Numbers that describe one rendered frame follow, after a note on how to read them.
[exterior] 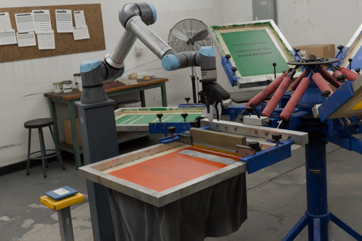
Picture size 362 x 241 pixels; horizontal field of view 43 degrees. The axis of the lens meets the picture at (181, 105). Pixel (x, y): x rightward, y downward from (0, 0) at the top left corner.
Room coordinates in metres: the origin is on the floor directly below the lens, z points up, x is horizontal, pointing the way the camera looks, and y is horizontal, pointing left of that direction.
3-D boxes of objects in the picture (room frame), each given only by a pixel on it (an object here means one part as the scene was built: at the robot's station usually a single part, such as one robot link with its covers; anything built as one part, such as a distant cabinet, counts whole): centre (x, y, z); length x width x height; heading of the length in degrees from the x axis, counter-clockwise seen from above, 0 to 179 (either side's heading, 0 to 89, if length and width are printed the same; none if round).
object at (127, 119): (3.02, 0.05, 1.05); 1.08 x 0.61 x 0.23; 71
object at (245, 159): (1.98, -0.36, 0.97); 0.30 x 0.05 x 0.07; 131
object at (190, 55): (2.24, -0.06, 1.42); 0.11 x 0.11 x 0.08; 49
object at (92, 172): (2.03, 0.00, 0.97); 0.79 x 0.58 x 0.04; 131
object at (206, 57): (2.19, -0.14, 1.42); 0.09 x 0.08 x 0.11; 49
